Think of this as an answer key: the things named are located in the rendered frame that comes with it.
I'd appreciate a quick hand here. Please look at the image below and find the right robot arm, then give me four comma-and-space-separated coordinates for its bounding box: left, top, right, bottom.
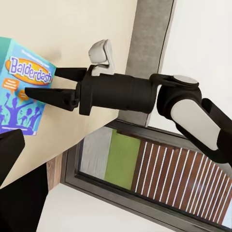
25, 39, 232, 180

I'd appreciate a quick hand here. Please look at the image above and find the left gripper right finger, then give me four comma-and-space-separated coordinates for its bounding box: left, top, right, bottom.
217, 128, 232, 167

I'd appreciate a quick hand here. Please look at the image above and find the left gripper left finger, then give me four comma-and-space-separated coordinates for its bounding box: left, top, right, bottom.
0, 129, 25, 186

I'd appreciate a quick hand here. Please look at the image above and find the board game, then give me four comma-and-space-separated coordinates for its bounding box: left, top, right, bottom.
0, 37, 57, 135

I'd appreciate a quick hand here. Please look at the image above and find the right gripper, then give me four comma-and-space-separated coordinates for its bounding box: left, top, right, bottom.
25, 64, 134, 116

